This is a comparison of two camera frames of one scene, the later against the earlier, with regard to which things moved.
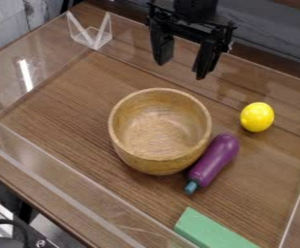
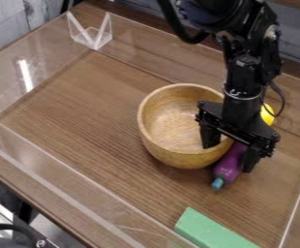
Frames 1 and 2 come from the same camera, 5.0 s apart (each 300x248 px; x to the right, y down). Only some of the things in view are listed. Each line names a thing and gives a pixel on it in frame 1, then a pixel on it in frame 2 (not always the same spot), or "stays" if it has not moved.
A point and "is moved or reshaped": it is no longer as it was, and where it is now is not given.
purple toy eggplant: [212, 162] -> [231, 166]
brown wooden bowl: [159, 129] is moved or reshaped
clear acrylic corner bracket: [94, 37] stays
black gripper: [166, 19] -> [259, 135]
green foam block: [203, 231] stays
